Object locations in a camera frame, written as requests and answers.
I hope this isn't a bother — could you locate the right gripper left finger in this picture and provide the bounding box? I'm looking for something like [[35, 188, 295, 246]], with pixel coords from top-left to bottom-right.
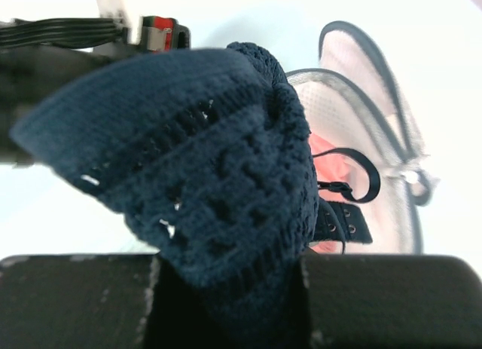
[[1, 254, 160, 348]]

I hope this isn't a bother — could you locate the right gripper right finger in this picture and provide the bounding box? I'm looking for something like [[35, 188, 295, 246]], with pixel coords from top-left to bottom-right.
[[304, 254, 481, 348]]

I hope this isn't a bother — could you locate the pink bra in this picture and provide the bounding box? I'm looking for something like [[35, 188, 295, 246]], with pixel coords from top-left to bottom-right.
[[309, 133, 360, 253]]

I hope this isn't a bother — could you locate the navy blue lace bra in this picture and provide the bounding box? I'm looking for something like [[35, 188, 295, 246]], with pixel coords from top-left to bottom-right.
[[9, 41, 381, 349]]

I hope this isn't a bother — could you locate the white mesh laundry bag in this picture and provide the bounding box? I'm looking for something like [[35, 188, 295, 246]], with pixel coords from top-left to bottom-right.
[[288, 21, 438, 255]]

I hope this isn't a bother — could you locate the black wire bundle with connector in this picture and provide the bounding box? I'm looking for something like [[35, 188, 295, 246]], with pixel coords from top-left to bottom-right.
[[0, 15, 191, 52]]

